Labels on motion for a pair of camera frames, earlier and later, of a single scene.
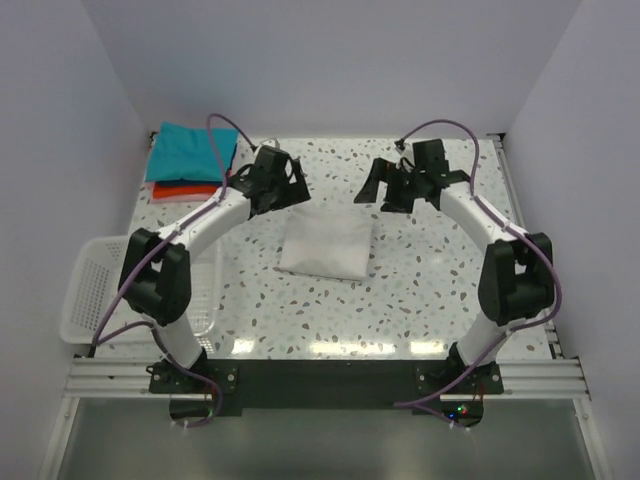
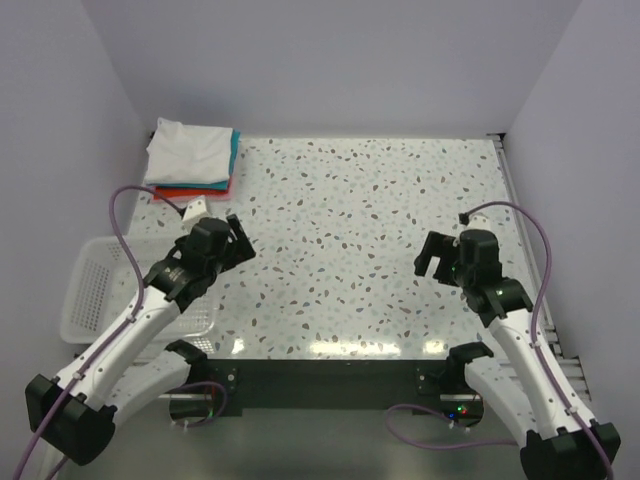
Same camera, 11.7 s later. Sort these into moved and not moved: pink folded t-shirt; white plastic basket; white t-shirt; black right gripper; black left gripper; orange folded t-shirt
Moved: white t-shirt; black right gripper; black left gripper
Not moved: white plastic basket; orange folded t-shirt; pink folded t-shirt
